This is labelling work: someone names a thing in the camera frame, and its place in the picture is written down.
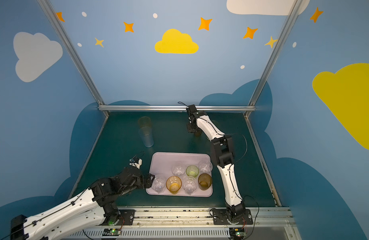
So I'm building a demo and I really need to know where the dark amber dimpled glass back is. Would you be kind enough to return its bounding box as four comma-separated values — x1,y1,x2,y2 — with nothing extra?
194,129,203,137

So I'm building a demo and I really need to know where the dark amber dimpled glass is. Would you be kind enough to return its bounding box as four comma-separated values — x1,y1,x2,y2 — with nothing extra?
198,173,213,191
194,129,203,137

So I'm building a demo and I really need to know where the short orange glass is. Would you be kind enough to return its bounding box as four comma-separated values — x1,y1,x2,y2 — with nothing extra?
166,176,182,194

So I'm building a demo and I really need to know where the lilac plastic tray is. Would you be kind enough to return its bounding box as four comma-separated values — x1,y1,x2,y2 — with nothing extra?
146,152,213,198

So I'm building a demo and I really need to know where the clear faceted glass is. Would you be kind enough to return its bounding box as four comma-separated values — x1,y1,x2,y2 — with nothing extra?
198,160,213,174
182,176,198,195

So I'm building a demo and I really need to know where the small green glass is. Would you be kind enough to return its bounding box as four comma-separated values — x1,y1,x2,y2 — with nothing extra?
186,165,199,178

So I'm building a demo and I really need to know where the tall blue frosted glass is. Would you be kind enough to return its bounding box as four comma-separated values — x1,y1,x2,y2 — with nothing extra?
138,126,154,148

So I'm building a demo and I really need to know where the tall amber glass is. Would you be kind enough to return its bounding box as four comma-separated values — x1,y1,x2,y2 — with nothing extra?
137,116,152,129

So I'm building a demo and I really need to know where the dark amber dimpled glass front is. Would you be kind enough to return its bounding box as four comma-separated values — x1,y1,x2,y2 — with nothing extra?
198,173,213,191

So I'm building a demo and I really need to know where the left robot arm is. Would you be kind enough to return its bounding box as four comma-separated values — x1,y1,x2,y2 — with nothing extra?
9,164,155,240

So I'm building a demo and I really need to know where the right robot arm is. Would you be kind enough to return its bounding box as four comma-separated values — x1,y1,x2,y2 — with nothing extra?
186,105,246,224

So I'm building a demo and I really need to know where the left controller board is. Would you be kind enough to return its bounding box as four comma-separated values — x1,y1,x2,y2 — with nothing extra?
102,228,122,239

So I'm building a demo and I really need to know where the controller board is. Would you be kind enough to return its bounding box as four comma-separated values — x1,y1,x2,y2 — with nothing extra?
229,228,247,240
102,228,122,239

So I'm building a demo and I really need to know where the right controller board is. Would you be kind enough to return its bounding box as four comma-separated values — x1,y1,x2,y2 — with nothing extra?
229,228,247,240

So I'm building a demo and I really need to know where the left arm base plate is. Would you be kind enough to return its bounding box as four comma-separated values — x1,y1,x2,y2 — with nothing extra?
108,209,135,226

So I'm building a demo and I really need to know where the aluminium mounting rail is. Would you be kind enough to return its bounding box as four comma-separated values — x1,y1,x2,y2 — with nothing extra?
60,207,302,240

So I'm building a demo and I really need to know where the back horizontal aluminium frame bar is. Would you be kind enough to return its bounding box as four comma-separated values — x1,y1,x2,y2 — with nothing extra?
98,105,256,112

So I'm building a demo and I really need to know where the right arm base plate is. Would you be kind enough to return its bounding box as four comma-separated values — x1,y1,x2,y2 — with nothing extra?
209,208,254,225

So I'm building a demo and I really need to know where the right aluminium frame post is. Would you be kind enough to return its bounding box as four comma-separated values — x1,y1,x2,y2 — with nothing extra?
248,0,304,108

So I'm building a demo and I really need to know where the aluminium frame post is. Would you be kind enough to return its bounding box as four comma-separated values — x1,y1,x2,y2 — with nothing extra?
248,0,304,108
37,0,105,107

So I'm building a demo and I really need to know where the left aluminium frame post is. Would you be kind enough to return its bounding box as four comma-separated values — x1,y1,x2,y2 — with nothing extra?
37,0,105,107

